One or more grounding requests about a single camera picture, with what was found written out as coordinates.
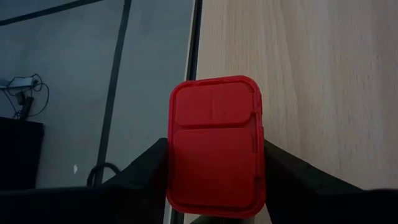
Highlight white power strip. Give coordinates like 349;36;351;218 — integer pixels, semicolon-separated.
0;76;40;91

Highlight black box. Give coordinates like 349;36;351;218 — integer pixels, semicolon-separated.
0;116;45;191

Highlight wooden shelf black metal legs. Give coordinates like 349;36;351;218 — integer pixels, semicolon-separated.
183;0;398;224

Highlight coiled black cable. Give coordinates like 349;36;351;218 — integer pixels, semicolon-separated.
86;162;121;187

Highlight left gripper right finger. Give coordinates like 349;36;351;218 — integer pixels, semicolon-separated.
264;139;363;224

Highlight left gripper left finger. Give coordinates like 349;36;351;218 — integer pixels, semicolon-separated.
102;138;169;224

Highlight red-lid patterned spice tin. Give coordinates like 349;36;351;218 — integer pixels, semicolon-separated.
166;75;267;219

